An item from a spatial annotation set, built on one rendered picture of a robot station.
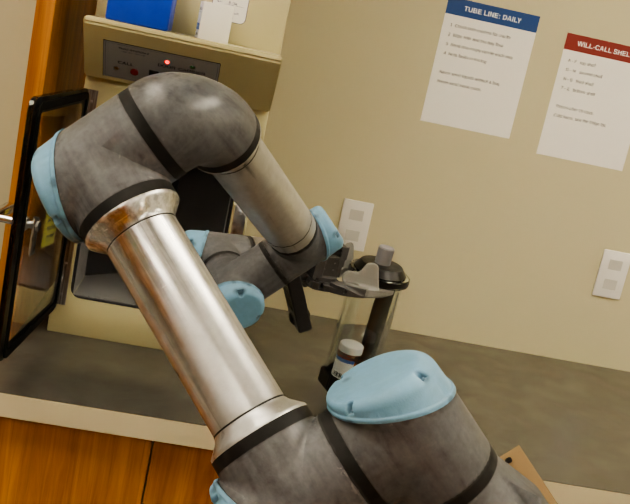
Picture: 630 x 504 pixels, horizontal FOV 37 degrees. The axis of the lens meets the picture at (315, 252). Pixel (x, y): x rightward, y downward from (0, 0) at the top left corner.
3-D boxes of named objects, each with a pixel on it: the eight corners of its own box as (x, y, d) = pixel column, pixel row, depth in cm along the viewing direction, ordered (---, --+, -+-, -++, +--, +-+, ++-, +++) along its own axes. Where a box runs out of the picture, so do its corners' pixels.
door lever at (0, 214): (37, 220, 147) (39, 204, 146) (17, 232, 138) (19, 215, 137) (3, 213, 147) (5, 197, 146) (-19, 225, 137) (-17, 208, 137)
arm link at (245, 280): (270, 267, 133) (250, 228, 142) (204, 310, 134) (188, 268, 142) (295, 301, 138) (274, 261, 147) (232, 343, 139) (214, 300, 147)
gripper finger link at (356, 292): (366, 292, 153) (314, 279, 153) (364, 301, 153) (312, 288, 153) (366, 283, 157) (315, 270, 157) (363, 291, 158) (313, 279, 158)
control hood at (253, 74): (84, 73, 161) (93, 14, 159) (270, 111, 165) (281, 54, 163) (73, 77, 150) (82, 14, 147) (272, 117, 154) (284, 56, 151)
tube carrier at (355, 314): (361, 368, 174) (393, 262, 168) (386, 397, 165) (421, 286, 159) (309, 364, 170) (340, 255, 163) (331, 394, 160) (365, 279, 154)
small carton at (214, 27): (194, 36, 157) (201, 0, 156) (224, 42, 159) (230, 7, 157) (197, 38, 153) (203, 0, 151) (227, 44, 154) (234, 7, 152)
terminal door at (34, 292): (55, 308, 168) (89, 87, 160) (-4, 365, 139) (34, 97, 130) (51, 307, 168) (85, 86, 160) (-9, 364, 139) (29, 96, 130)
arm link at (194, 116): (197, 13, 104) (322, 208, 146) (115, 67, 104) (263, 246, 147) (242, 80, 98) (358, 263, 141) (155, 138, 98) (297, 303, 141)
